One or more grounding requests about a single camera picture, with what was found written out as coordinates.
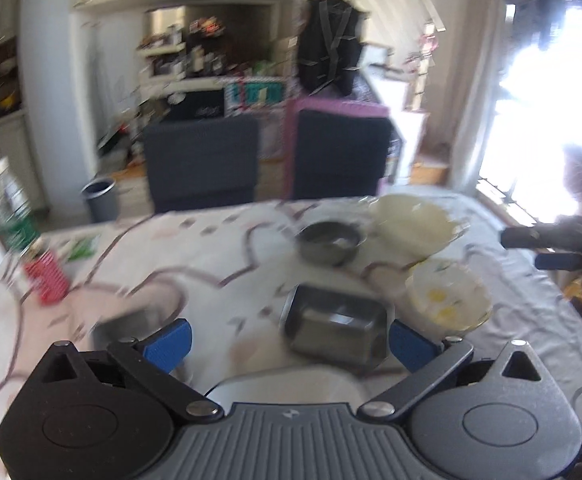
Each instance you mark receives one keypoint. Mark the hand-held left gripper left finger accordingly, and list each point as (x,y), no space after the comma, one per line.
(168,346)

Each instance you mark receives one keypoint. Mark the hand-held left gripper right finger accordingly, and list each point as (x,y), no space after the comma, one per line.
(412,347)

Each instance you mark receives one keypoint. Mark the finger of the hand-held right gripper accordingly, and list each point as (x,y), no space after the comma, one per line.
(546,236)
(566,261)

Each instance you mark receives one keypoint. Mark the yellow floral bowl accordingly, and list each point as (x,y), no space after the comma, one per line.
(446,295)

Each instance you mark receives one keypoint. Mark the square metal tray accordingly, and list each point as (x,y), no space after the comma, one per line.
(331,330)

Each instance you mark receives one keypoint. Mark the round metal bowl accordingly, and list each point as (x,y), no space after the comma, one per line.
(328,250)

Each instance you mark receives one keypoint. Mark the window railing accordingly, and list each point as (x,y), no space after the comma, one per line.
(506,197)

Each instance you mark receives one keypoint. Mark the bear printed tablecloth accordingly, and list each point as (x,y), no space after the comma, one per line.
(221,270)

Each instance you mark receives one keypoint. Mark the white plate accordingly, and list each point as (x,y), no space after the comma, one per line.
(281,385)

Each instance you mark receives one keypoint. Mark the green snack packet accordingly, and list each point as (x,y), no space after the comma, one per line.
(82,248)

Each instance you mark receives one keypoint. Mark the red drink can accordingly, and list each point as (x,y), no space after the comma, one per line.
(46,277)

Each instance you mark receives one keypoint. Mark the grey trash bin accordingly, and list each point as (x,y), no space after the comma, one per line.
(98,200)

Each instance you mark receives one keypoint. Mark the beige curtain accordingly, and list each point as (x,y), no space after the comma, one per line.
(478,85)

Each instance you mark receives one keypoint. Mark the white cabinet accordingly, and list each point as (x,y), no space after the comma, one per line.
(411,135)

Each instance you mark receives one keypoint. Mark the dark grey chair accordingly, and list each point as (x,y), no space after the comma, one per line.
(201,160)
(341,155)

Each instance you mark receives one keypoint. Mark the clear water bottle green label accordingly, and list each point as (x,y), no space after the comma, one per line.
(13,210)

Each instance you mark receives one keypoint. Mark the black letter board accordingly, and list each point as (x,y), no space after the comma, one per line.
(196,106)

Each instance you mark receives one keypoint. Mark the pink cabinet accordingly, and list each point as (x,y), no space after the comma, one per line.
(341,106)

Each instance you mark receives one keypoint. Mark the beige kitchen cabinet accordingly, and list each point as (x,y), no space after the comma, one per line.
(6,145)

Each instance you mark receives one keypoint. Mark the teal letter sign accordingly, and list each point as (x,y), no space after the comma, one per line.
(253,94)

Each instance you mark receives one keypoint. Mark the black hanging vest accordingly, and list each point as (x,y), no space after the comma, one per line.
(328,45)

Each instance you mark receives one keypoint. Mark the cluttered storage shelf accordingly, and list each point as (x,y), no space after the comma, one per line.
(211,45)

